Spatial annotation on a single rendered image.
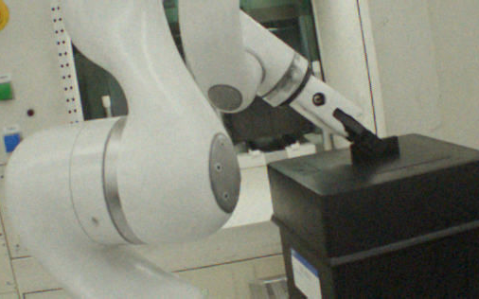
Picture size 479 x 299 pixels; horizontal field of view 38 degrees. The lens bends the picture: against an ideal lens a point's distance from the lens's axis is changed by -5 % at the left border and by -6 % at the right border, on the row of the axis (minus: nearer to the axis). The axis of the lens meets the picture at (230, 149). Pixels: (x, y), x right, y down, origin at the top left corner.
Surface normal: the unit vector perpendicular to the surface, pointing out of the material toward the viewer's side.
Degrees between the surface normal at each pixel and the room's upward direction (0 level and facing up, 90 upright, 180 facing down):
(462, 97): 90
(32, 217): 90
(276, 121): 90
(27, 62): 90
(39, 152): 48
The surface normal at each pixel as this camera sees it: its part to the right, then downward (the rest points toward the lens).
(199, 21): -0.40, 0.08
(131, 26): 0.38, -0.34
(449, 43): 0.07, 0.16
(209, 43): -0.30, 0.34
